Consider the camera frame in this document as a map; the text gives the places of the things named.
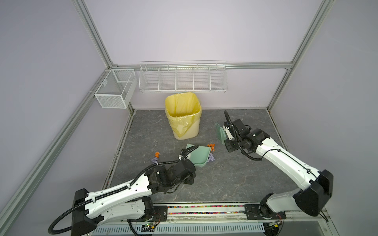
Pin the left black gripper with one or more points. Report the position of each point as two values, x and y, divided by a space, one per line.
190 180

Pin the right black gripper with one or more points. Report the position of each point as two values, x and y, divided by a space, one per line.
229 148

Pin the green hand brush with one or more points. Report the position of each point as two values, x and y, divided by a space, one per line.
220 133

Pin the green plastic dustpan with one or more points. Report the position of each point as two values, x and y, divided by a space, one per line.
199 156

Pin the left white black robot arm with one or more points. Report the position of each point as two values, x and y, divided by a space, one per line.
89 209

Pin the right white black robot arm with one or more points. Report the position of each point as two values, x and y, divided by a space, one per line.
314 187

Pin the orange purple scraps near bin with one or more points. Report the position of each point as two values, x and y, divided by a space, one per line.
211 155

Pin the orange purple scraps left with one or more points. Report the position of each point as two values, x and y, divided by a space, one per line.
156 158

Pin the yellow lined trash bin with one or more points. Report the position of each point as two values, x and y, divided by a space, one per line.
183 111

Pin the small white mesh basket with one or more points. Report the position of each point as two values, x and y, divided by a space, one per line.
116 89

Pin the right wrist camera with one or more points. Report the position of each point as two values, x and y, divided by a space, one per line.
228 133

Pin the aluminium front rail frame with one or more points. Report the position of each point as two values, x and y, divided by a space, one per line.
217 219

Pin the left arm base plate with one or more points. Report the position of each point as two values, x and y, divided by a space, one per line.
153 214

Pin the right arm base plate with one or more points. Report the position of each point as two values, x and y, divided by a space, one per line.
258 212

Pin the long white wire shelf basket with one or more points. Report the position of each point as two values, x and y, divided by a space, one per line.
183 76

